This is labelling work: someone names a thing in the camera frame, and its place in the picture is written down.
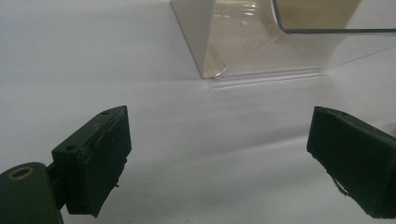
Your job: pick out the clear plastic container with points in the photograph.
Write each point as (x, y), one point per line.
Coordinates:
(249, 40)

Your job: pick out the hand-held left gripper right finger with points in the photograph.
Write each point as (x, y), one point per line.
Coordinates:
(355, 161)

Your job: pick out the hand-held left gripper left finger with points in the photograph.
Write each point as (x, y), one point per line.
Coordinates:
(93, 161)

